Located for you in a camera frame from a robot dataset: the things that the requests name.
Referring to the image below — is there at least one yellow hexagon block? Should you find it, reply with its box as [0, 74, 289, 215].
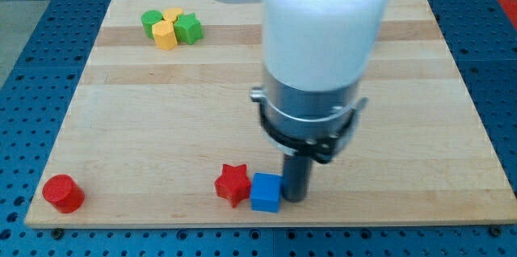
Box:
[152, 20, 178, 50]

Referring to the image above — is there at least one wooden board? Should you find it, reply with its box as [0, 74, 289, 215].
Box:
[25, 0, 516, 229]

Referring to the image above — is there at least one green cylinder block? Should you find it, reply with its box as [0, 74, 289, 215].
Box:
[141, 10, 163, 40]

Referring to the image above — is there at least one red star block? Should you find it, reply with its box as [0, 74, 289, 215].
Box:
[214, 164, 251, 208]

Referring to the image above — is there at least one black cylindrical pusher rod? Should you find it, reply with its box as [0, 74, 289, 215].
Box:
[281, 154, 313, 203]

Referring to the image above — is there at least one green star block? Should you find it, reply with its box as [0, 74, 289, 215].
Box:
[174, 13, 204, 45]

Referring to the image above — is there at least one blue cube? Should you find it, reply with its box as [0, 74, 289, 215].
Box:
[250, 173, 281, 213]

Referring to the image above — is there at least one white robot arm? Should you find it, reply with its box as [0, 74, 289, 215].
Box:
[216, 0, 387, 203]

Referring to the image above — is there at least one yellow cylinder block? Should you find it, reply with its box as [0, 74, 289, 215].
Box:
[162, 7, 183, 23]

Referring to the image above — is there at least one red cylinder block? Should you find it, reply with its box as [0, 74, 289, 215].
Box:
[42, 175, 86, 213]

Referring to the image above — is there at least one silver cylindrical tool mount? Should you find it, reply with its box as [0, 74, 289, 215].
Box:
[250, 71, 368, 164]

